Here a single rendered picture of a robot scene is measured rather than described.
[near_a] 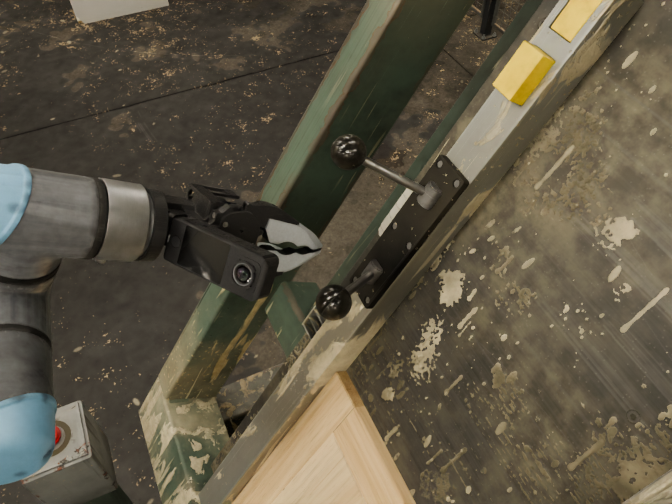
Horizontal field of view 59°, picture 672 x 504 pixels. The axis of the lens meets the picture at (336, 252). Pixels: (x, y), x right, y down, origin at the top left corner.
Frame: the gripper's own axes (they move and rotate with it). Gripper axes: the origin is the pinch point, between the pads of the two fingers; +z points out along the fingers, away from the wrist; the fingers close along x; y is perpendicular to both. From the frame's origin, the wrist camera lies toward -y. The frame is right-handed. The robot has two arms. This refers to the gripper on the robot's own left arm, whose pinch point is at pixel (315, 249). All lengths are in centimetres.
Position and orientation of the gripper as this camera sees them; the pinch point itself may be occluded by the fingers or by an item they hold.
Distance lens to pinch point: 68.8
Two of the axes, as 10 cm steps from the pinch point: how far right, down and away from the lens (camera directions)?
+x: -3.2, 9.1, 2.7
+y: -5.6, -4.1, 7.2
